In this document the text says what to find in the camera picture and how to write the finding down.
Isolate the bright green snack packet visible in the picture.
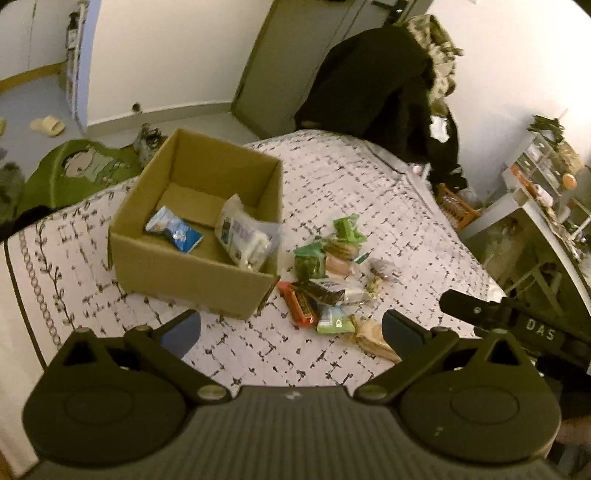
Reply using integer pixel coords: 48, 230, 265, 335
333, 216, 368, 245

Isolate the brown cracker packet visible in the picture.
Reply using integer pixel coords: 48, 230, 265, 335
350, 316, 403, 364

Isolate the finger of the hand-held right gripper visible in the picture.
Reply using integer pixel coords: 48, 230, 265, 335
438, 290, 511, 326

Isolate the light green snack packet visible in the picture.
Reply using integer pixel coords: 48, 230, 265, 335
316, 306, 357, 336

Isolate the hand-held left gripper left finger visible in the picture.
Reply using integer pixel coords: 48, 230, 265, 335
46, 308, 232, 406

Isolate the black jacket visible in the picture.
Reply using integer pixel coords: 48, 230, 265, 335
294, 25, 465, 190

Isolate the clear drawer organizer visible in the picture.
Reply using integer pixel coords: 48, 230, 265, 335
512, 133, 583, 197

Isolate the blue snack packet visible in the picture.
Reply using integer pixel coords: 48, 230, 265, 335
145, 206, 204, 254

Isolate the white patterned bedspread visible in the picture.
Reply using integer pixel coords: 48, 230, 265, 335
0, 129, 511, 464

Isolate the orange chocolate bar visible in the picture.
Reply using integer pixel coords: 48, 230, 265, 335
277, 281, 320, 329

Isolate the clear cracker pack green edge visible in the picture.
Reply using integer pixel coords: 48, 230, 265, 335
323, 240, 371, 265

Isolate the orange plastic basket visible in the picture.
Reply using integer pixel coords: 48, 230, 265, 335
435, 182, 482, 232

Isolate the grey furry slipper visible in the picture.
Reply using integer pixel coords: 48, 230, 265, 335
133, 124, 168, 163

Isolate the pink sausage packet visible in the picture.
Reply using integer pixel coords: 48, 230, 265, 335
325, 256, 360, 278

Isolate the person's right forearm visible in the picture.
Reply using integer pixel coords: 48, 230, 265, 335
560, 405, 591, 446

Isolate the white clear snack packet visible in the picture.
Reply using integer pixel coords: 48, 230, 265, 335
214, 194, 283, 270

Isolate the beige door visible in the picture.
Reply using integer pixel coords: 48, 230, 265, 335
231, 0, 432, 140

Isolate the dark green snack packet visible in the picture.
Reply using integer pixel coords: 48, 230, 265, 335
294, 243, 327, 278

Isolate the white cloth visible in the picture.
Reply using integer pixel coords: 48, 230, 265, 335
428, 114, 451, 144

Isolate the brown cardboard box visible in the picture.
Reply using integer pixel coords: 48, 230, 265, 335
107, 128, 284, 320

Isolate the camouflage patterned garment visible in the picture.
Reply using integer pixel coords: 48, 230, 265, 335
405, 14, 464, 116

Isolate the small clear brownish packet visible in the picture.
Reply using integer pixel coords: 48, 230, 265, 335
369, 258, 403, 283

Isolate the beige slipper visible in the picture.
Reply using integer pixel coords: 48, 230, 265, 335
30, 117, 66, 137

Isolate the dark seaweed packet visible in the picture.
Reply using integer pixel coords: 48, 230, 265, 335
299, 279, 348, 308

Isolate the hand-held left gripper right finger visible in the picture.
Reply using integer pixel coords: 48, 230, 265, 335
353, 308, 539, 406

